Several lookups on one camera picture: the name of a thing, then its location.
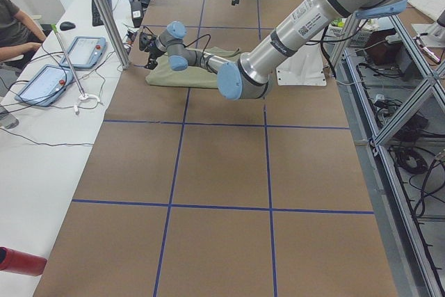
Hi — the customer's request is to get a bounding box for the olive green long-sleeve shirt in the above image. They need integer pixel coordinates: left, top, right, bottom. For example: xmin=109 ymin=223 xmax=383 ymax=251
xmin=145 ymin=46 xmax=241 ymax=90

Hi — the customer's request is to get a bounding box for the far blue teach pendant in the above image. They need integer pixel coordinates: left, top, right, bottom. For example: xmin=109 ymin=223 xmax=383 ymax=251
xmin=67 ymin=36 xmax=106 ymax=70

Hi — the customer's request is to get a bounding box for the blue teach pendant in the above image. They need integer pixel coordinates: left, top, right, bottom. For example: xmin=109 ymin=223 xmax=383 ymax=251
xmin=15 ymin=65 xmax=74 ymax=106
xmin=67 ymin=36 xmax=106 ymax=70

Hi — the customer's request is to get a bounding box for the black keyboard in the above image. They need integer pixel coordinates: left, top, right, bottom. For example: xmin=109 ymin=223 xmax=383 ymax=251
xmin=91 ymin=0 xmax=113 ymax=27

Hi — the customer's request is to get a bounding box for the black computer mouse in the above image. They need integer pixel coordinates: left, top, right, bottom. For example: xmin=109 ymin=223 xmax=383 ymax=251
xmin=59 ymin=22 xmax=76 ymax=31

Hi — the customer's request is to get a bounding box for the metal reacher grabber stick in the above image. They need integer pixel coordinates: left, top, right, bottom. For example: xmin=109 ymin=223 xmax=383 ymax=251
xmin=51 ymin=24 xmax=102 ymax=115

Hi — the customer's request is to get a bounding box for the near blue teach pendant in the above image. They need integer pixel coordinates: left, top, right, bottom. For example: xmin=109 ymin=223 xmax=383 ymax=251
xmin=15 ymin=65 xmax=74 ymax=106

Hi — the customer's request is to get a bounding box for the seated person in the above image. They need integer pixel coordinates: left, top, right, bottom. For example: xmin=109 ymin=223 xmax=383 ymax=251
xmin=1 ymin=0 xmax=47 ymax=70

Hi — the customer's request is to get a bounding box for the red bottle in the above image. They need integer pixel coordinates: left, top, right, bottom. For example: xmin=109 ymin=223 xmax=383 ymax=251
xmin=1 ymin=247 xmax=47 ymax=276

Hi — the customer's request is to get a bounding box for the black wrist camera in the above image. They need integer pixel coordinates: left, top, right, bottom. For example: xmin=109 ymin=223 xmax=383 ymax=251
xmin=138 ymin=32 xmax=156 ymax=52

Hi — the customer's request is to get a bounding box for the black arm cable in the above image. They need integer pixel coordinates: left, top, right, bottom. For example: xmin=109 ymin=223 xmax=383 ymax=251
xmin=140 ymin=24 xmax=334 ymax=79

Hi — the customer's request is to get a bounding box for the white pedestal column with base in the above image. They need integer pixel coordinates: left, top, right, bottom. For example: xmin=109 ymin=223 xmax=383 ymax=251
xmin=276 ymin=45 xmax=327 ymax=87

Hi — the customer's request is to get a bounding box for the aluminium frame post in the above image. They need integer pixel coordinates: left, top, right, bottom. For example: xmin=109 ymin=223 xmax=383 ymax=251
xmin=93 ymin=0 xmax=130 ymax=70

